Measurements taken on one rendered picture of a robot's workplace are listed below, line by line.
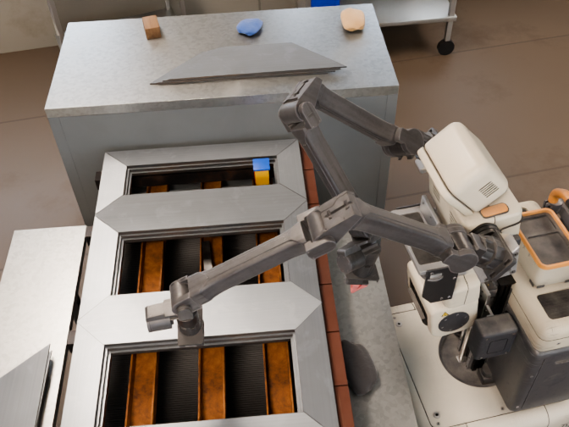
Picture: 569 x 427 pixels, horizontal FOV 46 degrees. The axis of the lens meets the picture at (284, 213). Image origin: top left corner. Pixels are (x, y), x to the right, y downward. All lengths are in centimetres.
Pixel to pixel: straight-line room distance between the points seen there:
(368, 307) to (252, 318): 44
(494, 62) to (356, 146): 216
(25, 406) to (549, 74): 369
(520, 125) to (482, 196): 241
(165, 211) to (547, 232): 127
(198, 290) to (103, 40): 157
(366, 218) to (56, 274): 126
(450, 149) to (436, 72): 273
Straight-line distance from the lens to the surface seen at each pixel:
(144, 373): 220
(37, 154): 414
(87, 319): 214
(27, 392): 214
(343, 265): 186
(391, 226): 156
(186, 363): 235
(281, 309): 206
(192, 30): 291
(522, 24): 517
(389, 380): 214
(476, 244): 173
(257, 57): 267
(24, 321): 234
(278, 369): 215
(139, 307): 212
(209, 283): 159
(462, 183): 176
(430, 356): 269
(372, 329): 224
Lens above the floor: 253
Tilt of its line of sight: 46 degrees down
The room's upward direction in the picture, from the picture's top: 2 degrees counter-clockwise
